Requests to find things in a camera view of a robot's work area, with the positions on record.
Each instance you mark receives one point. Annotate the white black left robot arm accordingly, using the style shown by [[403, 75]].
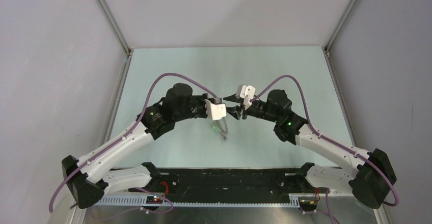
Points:
[[90, 177]]

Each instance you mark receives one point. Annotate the right aluminium frame post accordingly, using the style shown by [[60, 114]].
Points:
[[344, 18]]

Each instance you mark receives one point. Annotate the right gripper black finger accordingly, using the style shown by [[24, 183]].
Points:
[[232, 98], [235, 111]]

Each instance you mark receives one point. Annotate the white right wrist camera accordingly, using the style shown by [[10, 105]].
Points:
[[245, 94]]

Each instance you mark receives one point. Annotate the aluminium frame post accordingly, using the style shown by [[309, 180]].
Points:
[[112, 23], [344, 18]]

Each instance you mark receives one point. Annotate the grey slotted cable duct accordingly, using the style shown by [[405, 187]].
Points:
[[148, 201]]

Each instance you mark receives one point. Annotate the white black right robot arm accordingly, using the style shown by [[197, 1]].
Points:
[[369, 176]]

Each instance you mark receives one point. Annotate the left aluminium frame post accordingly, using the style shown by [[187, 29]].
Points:
[[112, 23]]

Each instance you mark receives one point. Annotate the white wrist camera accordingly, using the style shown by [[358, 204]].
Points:
[[245, 94], [215, 111]]

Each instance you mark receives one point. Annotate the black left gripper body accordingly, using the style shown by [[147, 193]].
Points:
[[197, 106]]

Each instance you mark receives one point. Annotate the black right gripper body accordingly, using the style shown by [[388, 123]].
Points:
[[257, 110]]

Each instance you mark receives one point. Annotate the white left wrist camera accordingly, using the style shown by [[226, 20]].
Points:
[[215, 111]]

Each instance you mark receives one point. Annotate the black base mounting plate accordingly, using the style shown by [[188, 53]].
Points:
[[230, 185]]

